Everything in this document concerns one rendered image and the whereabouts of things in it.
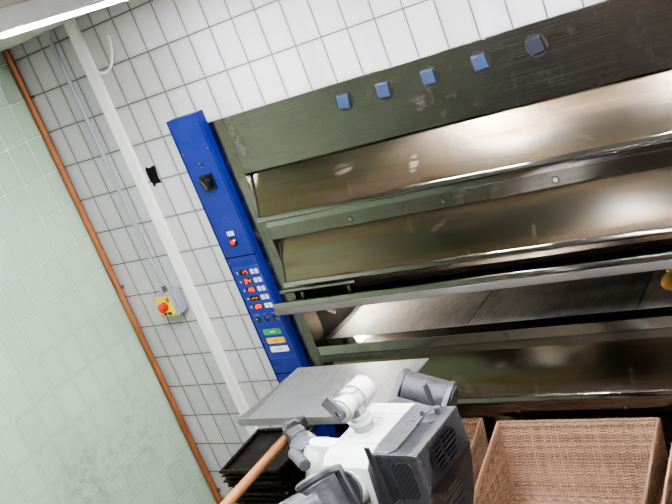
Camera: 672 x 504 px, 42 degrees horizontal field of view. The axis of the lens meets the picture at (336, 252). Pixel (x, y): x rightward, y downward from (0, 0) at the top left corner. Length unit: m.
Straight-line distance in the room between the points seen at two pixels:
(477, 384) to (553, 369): 0.28
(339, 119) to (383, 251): 0.47
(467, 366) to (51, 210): 1.76
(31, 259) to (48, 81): 0.69
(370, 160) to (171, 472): 1.80
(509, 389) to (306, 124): 1.11
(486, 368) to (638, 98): 1.06
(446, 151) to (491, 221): 0.26
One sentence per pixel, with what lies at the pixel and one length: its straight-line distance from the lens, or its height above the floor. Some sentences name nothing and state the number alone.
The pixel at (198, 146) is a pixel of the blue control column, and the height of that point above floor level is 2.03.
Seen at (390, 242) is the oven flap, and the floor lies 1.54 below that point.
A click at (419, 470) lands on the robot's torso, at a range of 1.97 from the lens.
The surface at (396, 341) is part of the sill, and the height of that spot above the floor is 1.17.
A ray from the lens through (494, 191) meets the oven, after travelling 2.69.
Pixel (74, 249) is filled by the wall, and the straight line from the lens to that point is 3.71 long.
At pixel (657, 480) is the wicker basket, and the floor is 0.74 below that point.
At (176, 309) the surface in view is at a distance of 3.55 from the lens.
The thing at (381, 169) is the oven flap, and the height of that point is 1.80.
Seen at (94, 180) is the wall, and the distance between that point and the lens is 3.64.
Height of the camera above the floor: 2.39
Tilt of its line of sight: 16 degrees down
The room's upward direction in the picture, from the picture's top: 21 degrees counter-clockwise
